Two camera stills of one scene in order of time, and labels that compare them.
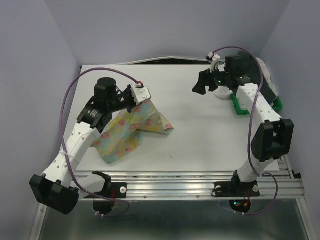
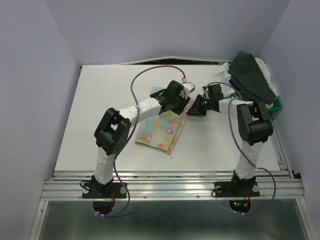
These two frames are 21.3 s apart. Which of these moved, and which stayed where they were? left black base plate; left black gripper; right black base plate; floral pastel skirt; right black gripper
Moved: floral pastel skirt; right black gripper; left black gripper
Stayed: right black base plate; left black base plate
